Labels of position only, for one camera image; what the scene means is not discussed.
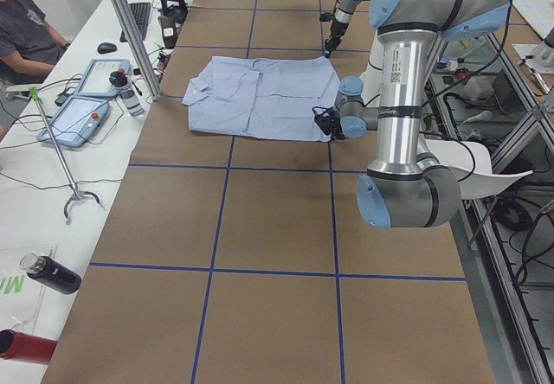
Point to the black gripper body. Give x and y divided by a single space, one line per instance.
335 30
333 130

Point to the light blue striped shirt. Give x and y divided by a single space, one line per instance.
261 98

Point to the white plastic chair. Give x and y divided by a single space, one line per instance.
471 164

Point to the black box with label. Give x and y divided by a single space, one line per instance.
168 31

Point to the black computer keyboard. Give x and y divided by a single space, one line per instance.
141 13

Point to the clear water bottle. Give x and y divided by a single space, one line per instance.
122 84

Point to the black computer mouse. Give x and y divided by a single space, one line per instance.
106 48

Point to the upper blue teach pendant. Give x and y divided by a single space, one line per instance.
95 80

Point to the blue teach pendant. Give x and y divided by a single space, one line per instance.
95 80
78 119

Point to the lower blue teach pendant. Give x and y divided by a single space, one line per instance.
78 119

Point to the metal reacher grabber tool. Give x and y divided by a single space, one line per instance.
78 195

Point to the seated person grey shirt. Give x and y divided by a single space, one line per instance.
30 46

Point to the black thermos bottle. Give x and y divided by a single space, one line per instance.
51 273

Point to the red thermos bottle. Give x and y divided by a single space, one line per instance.
21 347

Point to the aluminium frame post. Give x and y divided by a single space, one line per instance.
131 30

